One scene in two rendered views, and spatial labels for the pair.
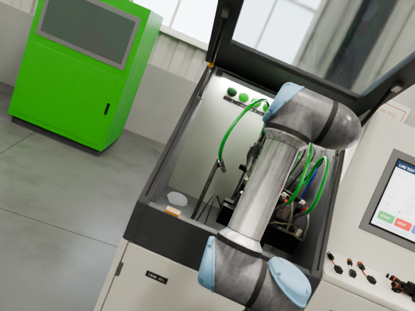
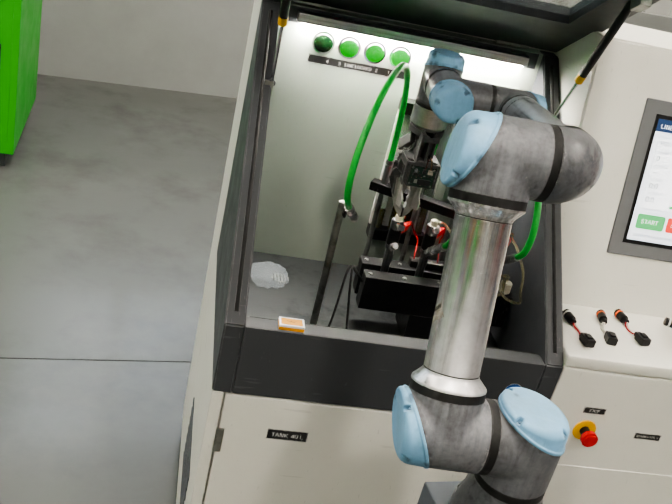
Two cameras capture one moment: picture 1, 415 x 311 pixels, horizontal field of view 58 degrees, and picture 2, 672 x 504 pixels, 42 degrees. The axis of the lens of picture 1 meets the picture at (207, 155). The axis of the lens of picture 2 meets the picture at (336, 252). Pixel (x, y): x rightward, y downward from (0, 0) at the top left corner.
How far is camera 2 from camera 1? 0.50 m
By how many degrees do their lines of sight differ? 16
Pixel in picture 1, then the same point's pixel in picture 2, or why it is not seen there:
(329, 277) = (576, 359)
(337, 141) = (571, 195)
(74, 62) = not seen: outside the picture
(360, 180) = not seen: hidden behind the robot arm
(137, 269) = (251, 433)
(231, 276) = (453, 443)
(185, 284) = (339, 433)
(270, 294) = (514, 450)
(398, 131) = (650, 64)
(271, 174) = (479, 275)
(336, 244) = (573, 290)
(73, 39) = not seen: outside the picture
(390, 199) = (653, 189)
